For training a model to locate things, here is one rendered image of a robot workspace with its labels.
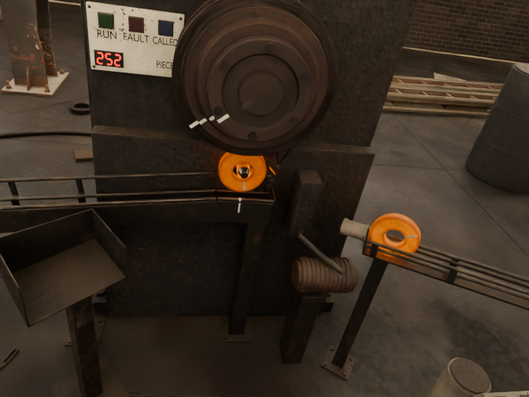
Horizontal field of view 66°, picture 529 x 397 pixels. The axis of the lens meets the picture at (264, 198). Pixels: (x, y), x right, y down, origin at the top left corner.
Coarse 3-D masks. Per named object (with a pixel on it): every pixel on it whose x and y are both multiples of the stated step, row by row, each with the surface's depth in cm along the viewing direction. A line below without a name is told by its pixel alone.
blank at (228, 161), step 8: (224, 160) 131; (232, 160) 131; (240, 160) 132; (248, 160) 132; (256, 160) 132; (224, 168) 132; (232, 168) 133; (256, 168) 134; (264, 168) 134; (224, 176) 134; (232, 176) 135; (248, 176) 137; (256, 176) 136; (264, 176) 137; (224, 184) 136; (232, 184) 136; (240, 184) 137; (248, 184) 137; (256, 184) 138
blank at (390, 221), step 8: (384, 216) 133; (392, 216) 131; (400, 216) 131; (376, 224) 134; (384, 224) 133; (392, 224) 132; (400, 224) 131; (408, 224) 129; (416, 224) 131; (376, 232) 136; (384, 232) 134; (408, 232) 131; (416, 232) 130; (376, 240) 137; (384, 240) 136; (408, 240) 132; (416, 240) 131; (384, 248) 137; (400, 248) 135; (408, 248) 133; (416, 248) 132; (392, 256) 137
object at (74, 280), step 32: (64, 224) 117; (96, 224) 122; (0, 256) 100; (32, 256) 115; (64, 256) 120; (96, 256) 121; (32, 288) 110; (64, 288) 111; (96, 288) 112; (32, 320) 102; (96, 352) 134; (64, 384) 148; (96, 384) 143
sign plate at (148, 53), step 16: (96, 16) 112; (128, 16) 113; (144, 16) 114; (160, 16) 114; (176, 16) 115; (96, 32) 114; (112, 32) 115; (128, 32) 116; (144, 32) 116; (176, 32) 117; (96, 48) 117; (112, 48) 117; (128, 48) 118; (144, 48) 119; (160, 48) 119; (96, 64) 119; (112, 64) 120; (128, 64) 120; (144, 64) 121; (160, 64) 122
